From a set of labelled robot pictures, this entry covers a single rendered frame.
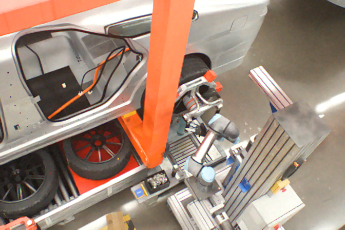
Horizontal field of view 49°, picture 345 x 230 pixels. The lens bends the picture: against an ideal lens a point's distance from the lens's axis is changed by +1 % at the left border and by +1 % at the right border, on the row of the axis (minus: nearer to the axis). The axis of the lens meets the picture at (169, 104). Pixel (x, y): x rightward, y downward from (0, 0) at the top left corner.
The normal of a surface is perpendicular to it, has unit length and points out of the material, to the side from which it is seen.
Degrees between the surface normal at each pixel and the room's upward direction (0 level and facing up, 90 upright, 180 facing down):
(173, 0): 90
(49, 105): 0
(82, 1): 90
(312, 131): 0
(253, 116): 0
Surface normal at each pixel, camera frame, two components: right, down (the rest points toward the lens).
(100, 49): 0.01, -0.51
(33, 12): 0.51, 0.74
